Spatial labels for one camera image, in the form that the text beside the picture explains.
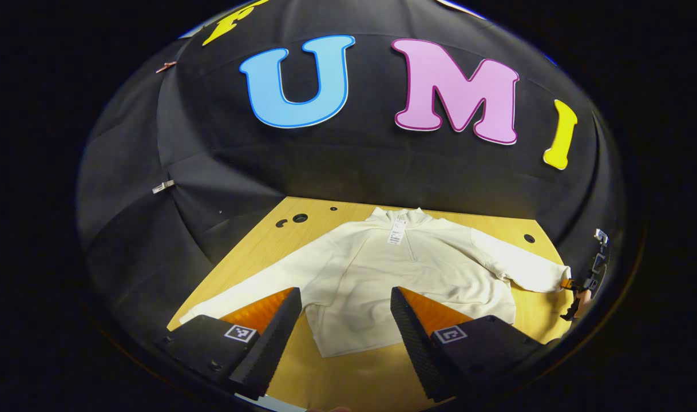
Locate cream zip-neck sweater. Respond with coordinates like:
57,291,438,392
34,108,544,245
180,207,572,358

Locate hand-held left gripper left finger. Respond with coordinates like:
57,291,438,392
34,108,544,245
154,287,302,401

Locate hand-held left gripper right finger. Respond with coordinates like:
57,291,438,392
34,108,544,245
390,287,546,402

